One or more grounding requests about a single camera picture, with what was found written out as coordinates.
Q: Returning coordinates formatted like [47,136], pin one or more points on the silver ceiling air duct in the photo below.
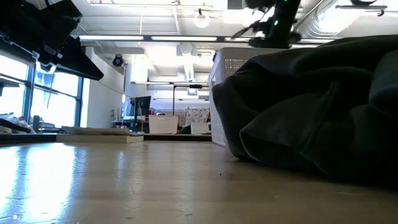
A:
[314,21]

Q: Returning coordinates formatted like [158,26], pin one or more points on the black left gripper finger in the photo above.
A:
[81,63]

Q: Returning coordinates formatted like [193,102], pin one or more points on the black computer monitor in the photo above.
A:
[141,104]

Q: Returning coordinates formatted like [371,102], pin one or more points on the black stand with bar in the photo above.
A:
[191,86]

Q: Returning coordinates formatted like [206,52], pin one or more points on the round globe ceiling lamp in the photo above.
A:
[201,19]

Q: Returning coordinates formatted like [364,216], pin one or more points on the charcoal zip hoodie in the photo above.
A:
[311,109]

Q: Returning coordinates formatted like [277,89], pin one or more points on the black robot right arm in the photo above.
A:
[281,25]

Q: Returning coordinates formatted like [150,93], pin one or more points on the small dark cup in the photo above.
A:
[36,123]

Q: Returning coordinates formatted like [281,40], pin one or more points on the long ceiling light rail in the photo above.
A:
[183,38]

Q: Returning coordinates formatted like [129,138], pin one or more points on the small white box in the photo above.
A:
[199,128]

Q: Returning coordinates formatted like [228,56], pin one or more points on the dark window frame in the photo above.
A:
[29,93]

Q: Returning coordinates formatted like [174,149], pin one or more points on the white crumpled clutter pile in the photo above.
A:
[12,121]

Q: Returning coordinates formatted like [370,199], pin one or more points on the flat beige board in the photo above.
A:
[99,137]

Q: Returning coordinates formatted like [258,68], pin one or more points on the overhead camera mount bar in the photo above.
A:
[362,3]

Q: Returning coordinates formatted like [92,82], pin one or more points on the patterned white cushion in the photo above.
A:
[197,115]

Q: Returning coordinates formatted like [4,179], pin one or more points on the small black hook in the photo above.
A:
[380,13]

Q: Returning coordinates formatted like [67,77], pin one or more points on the white plastic storage bin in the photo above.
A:
[163,124]

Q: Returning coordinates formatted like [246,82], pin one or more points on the round black wall camera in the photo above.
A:
[117,61]

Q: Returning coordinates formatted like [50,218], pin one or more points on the white perforated laundry basket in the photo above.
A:
[224,71]

